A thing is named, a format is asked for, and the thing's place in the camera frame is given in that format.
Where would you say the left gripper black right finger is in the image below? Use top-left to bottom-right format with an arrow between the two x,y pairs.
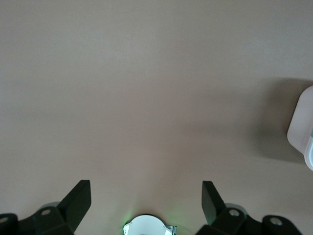
195,181 -> 250,235

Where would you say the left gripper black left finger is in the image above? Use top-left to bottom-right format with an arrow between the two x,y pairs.
31,180 -> 91,235

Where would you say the white plastic box lid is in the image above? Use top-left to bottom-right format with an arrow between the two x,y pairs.
303,131 -> 313,171

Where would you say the pink plastic storage box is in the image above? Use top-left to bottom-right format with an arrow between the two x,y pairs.
287,85 -> 313,155

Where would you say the brown leather table mat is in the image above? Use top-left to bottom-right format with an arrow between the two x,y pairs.
0,0 -> 313,235

